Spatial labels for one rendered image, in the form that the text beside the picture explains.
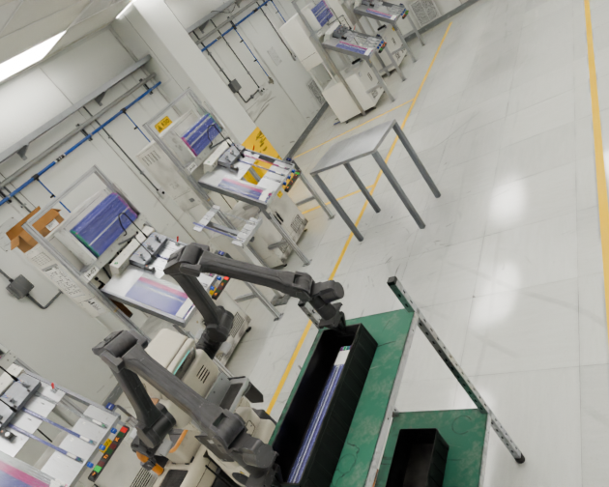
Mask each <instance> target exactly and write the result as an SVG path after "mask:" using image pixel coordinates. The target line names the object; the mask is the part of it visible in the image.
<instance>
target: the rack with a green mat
mask: <svg viewBox="0 0 609 487"><path fill-rule="evenodd" d="M387 284H388V285H389V287H390V288H391V290H392V291H393V292H394V294H395V295H396V297H397V298H398V299H399V301H400V302H401V303H402V305H403V306H404V308H402V309H397V310H393V311H388V312H383V313H378V314H373V315H368V316H363V317H359V318H354V319H349V320H345V323H346V326H348V325H353V324H358V323H362V324H363V325H364V327H365V328H366V329H367V331H368V332H369V333H370V334H371V336H372V337H373V338H374V339H375V341H376V342H377V343H378V346H377V348H376V351H375V354H374V357H373V360H372V362H371V365H370V368H369V371H368V374H367V377H366V380H365V383H364V386H363V389H362V394H361V397H360V400H359V403H358V406H357V409H356V410H355V413H354V416H353V419H352V422H351V425H350V428H349V431H348V434H347V437H346V440H345V443H344V446H343V448H342V451H341V454H340V457H339V460H338V463H337V466H336V469H335V472H334V474H333V479H332V482H331V485H330V487H372V485H373V482H374V478H375V474H376V472H377V468H378V465H379V461H380V457H381V454H382V450H383V446H384V443H385V439H386V436H387V433H388V429H389V425H390V422H391V428H390V431H389V434H388V438H387V441H386V445H385V449H384V452H383V456H382V460H381V463H380V467H379V471H378V473H377V477H376V481H375V484H374V487H385V486H386V482H387V478H388V475H389V471H390V467H391V463H392V457H393V453H394V449H395V445H396V441H397V437H398V433H399V430H400V429H408V428H437V429H438V431H439V433H440V434H441V436H442V437H443V438H444V440H445V441H446V442H447V444H448V445H449V452H448V458H447V463H446V468H445V475H444V479H443V485H442V487H483V482H484V475H485V466H486V458H487V449H488V442H489V434H490V426H491V427H492V429H493V430H494V431H495V433H496V434H497V435H498V437H499V438H500V440H501V441H502V442H503V444H504V445H505V446H506V448H507V450H508V451H509V452H510V454H511V455H512V456H513V458H514V459H515V461H516V462H517V463H519V464H522V463H524V462H525V456H524V455H523V454H522V452H521V451H520V450H519V448H518V447H517V445H516V444H515V443H514V441H513V440H512V438H511V437H510V436H509V434H508V432H507V431H506V429H505V428H504V427H503V425H502V424H501V422H500V421H499V420H498V418H496V416H495V415H494V414H493V412H492V411H491V409H490V408H489V407H488V405H487V404H486V402H485V401H484V400H483V398H482V397H481V395H480V394H479V392H478V391H477V389H476V388H475V387H474V385H473V384H472V382H471V381H470V380H469V378H468V377H467V375H466V374H465V373H464V371H463V370H462V368H461V367H460V366H459V364H458V363H457V361H456V360H455V358H454V357H453V356H452V354H451V353H450V351H449V350H448V348H447V347H446V345H445V344H444V343H443V341H442V340H441V338H440V337H439V336H438V334H437V333H436V331H435V330H434V329H433V328H432V327H431V325H430V324H429V323H428V321H427V320H426V318H425V317H424V316H423V314H422V313H421V311H420V309H419V308H418V307H417V305H416V304H415V303H414V301H413V300H412V298H411V297H410V296H409V294H408V293H407V291H406V290H405V288H404V287H403V286H402V284H401V283H400V281H399V280H398V279H397V277H396V276H392V277H389V279H388V281H387ZM298 306H299V307H300V309H301V310H302V311H303V312H304V314H305V315H306V316H307V317H308V318H309V320H310V321H311V322H312V323H313V324H314V325H315V327H316V328H318V329H319V330H318V332H317V335H316V337H315V339H314V341H313V343H312V346H311V348H310V350H309V352H308V355H307V357H306V359H305V361H304V365H303V367H302V369H301V371H300V374H299V376H298V378H297V380H296V383H295V384H294V386H293V388H292V391H291V393H290V395H289V397H288V400H287V402H286V404H285V406H284V408H283V411H282V413H281V415H280V417H279V420H278V422H277V424H276V426H275V430H274V432H273V434H272V435H271V438H270V440H269V442H268V444H269V445H272V443H273V441H274V439H275V436H276V433H277V431H278V428H279V426H280V424H281V422H282V420H283V418H284V416H285V414H286V411H287V409H288V407H289V405H290V402H291V400H292V398H293V396H294V394H295V391H296V389H297V387H298V385H299V382H300V380H301V378H302V376H303V374H304V372H305V369H306V366H307V364H308V362H309V360H310V357H311V355H312V353H313V351H314V348H315V346H316V344H317V342H318V339H319V337H320V335H321V333H322V330H323V329H327V328H325V327H324V328H323V329H320V328H319V327H318V325H319V323H320V320H321V317H320V315H319V314H318V313H317V312H316V311H315V309H314V308H313V307H312V306H311V305H310V304H309V302H305V303H303V302H302V301H301V300H299V302H298ZM417 325H418V327H419V328H420V330H421V331H422V333H423V334H424V335H425V337H426V338H427V339H428V341H429V342H430V344H431V345H432V346H433V348H434V349H435V350H436V352H437V353H438V355H439V356H440V357H441V359H442V360H443V361H444V363H445V364H446V366H447V367H448V368H449V370H450V371H451V373H452V374H453V376H454V377H455V378H456V380H457V381H458V382H459V384H461V386H462V387H463V388H464V390H465V391H466V392H467V394H468V395H469V397H470V398H471V399H472V401H473V402H474V403H475V405H476V406H477V407H476V408H473V409H453V410H434V411H414V412H400V411H399V410H398V409H397V408H396V407H395V401H396V397H397V394H398V391H399V387H400V384H401V380H402V376H403V373H404V369H405V365H406V362H407V358H408V356H409V352H410V348H411V345H412V341H413V337H414V334H415V330H416V326H417ZM391 418H392V421H391Z"/></svg>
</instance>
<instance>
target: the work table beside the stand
mask: <svg viewBox="0 0 609 487"><path fill-rule="evenodd" d="M391 129H393V130H394V131H395V133H396V135H397V136H398V138H399V139H400V141H401V143H402V144H403V146H404V148H405V149H406V151H407V152H408V154H409V156H410V157H411V159H412V161H413V162H414V164H415V165H416V166H417V168H418V169H419V171H420V173H421V175H422V176H423V178H424V180H425V181H426V183H427V184H428V186H429V188H430V189H431V191H432V193H433V194H434V196H435V197H436V198H439V197H440V196H441V193H440V191H439V189H438V188H437V187H436V186H435V184H434V182H433V181H432V179H431V177H430V176H429V174H428V172H427V171H426V169H425V167H424V166H423V164H422V163H421V160H420V159H419V157H418V155H417V154H416V152H415V150H414V149H413V147H412V145H411V144H410V142H409V141H408V139H407V137H406V136H405V134H404V132H403V131H402V129H401V127H400V126H399V124H398V123H397V121H396V120H395V119H392V120H390V121H387V122H386V123H383V124H381V125H378V126H376V127H374V128H371V129H367V130H365V131H362V132H360V133H357V134H355V135H353V136H350V137H348V138H345V139H343V140H340V141H338V142H336V143H333V144H332V146H331V147H330V148H329V150H328V151H327V152H326V153H325V154H324V155H323V156H322V158H321V159H320V160H319V161H318V163H317V164H316V165H315V166H314V168H313V169H312V170H311V172H310V173H309V174H310V175H311V177H312V178H313V179H314V181H315V182H316V184H317V185H318V186H319V187H320V188H321V189H322V191H323V192H324V194H325V195H326V196H327V198H328V199H329V201H330V202H331V203H332V205H333V206H334V208H335V209H336V211H337V212H338V213H339V215H340V216H341V217H342V219H343V220H344V222H345V223H346V224H347V226H348V227H349V228H350V230H351V231H352V233H353V234H354V235H355V237H356V238H357V239H358V241H359V242H362V241H363V239H364V237H363V236H362V234H361V233H360V232H359V230H358V229H357V227H356V226H355V225H354V223H353V222H352V220H351V219H350V218H349V216H348V215H347V214H346V213H345V212H344V210H343V209H342V207H341V206H340V205H339V203H338V202H337V200H336V199H335V198H334V196H333V194H332V193H331V192H330V190H329V189H328V187H327V186H326V185H325V183H324V182H323V181H322V179H321V178H320V176H319V175H318V173H321V172H324V171H326V170H329V169H332V168H335V167H337V166H339V165H342V164H343V165H344V167H345V168H346V170H347V171H348V173H349V174H350V176H351V177H352V179H353V180H354V181H355V183H356V184H357V186H358V187H359V189H360V190H361V192H362V194H363V195H364V196H365V198H366V199H367V201H368V202H369V204H370V205H371V207H372V208H373V210H374V211H375V212H376V214H377V213H380V211H381V209H380V208H379V206H378V205H377V203H376V202H375V200H374V199H373V197H372V196H371V194H370V193H369V192H368V190H367V189H366V187H365V186H364V184H363V182H362V181H361V179H360V178H359V176H358V175H357V173H356V172H355V170H354V169H353V168H352V166H351V165H350V163H349V162H350V161H353V160H356V159H359V158H363V157H366V156H369V155H372V156H373V158H374V159H375V161H376V162H377V164H378V165H379V167H380V168H381V170H382V171H383V173H384V174H385V176H386V177H387V179H388V181H389V182H390V184H391V186H392V187H393V189H394V190H395V192H396V193H397V195H398V196H399V198H400V199H401V201H402V203H403V204H404V206H405V207H406V209H407V210H408V212H409V213H410V215H411V216H412V218H413V219H414V221H415V222H416V223H417V225H418V226H419V228H420V229H424V227H425V224H424V222H423V221H422V219H421V217H420V215H419V214H418V212H417V211H416V209H415V208H414V206H413V205H412V203H411V202H410V200H409V198H408V197H407V195H406V194H405V192H404V191H403V189H402V188H401V186H400V184H399V183H398V181H397V180H396V178H395V177H394V175H393V174H392V172H391V171H390V169H389V167H388V166H387V165H386V163H385V162H384V160H383V159H382V157H381V155H380V154H379V152H378V151H377V150H378V148H379V147H380V145H381V144H382V142H383V141H384V139H385V138H386V136H387V135H388V133H389V132H390V131H391Z"/></svg>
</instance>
